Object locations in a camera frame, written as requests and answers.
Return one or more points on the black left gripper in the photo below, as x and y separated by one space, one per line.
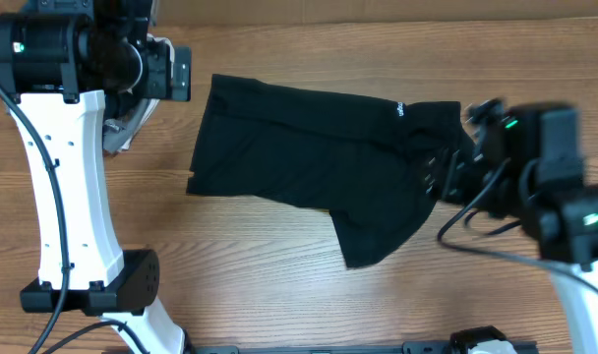
158 60

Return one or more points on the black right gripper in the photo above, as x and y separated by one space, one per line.
454 170

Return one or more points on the black t-shirt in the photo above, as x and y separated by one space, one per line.
356 157

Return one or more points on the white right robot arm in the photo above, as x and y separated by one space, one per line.
527 163

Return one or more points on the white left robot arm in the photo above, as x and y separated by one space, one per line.
80 78

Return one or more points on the beige folded garment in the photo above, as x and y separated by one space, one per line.
144 110

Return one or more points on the black folded garment in pile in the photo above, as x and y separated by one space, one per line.
118 105

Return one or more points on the grey folded garment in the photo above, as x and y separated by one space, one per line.
114 132

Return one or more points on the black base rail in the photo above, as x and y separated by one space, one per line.
409 347

